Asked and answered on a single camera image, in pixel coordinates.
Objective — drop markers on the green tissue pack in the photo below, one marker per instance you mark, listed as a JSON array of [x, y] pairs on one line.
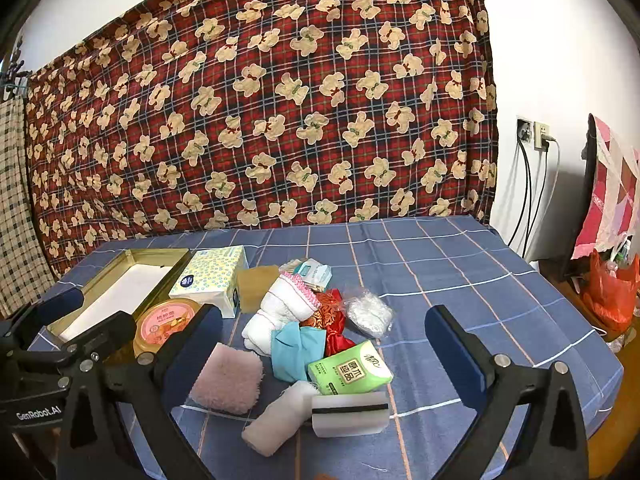
[[350, 367]]

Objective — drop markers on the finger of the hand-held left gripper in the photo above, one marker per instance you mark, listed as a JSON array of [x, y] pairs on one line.
[[60, 305], [107, 332]]

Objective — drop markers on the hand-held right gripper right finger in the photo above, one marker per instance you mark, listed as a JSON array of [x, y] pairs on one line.
[[450, 355]]

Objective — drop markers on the pink fluffy sponge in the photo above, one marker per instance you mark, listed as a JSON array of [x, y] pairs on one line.
[[225, 380]]

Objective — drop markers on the orange plastic bag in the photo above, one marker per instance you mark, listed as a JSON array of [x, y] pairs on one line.
[[607, 295]]

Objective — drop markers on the teal cloth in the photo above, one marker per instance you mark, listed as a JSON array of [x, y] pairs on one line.
[[292, 350]]

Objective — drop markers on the beige checkered cloth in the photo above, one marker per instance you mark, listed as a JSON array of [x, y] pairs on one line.
[[17, 210]]

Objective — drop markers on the red embroidered pouch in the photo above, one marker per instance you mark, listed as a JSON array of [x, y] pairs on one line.
[[327, 310]]

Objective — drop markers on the yellow sponge cloth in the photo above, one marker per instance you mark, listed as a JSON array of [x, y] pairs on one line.
[[252, 285]]

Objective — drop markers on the red plaid bear blanket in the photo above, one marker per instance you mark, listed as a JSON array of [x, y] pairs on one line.
[[300, 110]]

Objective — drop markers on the white sponge with black stripe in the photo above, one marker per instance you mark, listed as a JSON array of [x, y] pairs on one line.
[[350, 417]]

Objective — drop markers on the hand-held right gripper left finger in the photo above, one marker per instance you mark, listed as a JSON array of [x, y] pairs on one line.
[[210, 332]]

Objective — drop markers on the clear plastic bag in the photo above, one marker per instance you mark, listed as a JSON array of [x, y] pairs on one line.
[[370, 312]]

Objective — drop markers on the dark metal hanger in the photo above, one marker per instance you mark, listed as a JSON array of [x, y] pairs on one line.
[[12, 72]]

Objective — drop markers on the blue plaid tablecloth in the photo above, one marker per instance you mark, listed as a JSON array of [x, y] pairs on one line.
[[450, 270]]

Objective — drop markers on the gold tin box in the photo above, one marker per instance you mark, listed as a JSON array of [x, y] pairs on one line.
[[125, 280]]

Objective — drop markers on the white wall socket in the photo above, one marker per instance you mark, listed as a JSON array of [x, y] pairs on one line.
[[524, 129], [541, 135]]

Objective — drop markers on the cotton swab pack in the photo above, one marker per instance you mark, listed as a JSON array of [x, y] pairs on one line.
[[312, 272]]

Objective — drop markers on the pink patchwork quilt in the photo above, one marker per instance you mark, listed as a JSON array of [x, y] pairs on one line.
[[612, 195]]

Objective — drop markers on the white sock with pink trim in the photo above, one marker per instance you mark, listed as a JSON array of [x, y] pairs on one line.
[[280, 305]]

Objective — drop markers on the round orange lidded container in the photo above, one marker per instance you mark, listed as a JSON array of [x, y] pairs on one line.
[[165, 322]]

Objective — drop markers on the white gauze roll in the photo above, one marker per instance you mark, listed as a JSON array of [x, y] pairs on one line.
[[275, 420]]

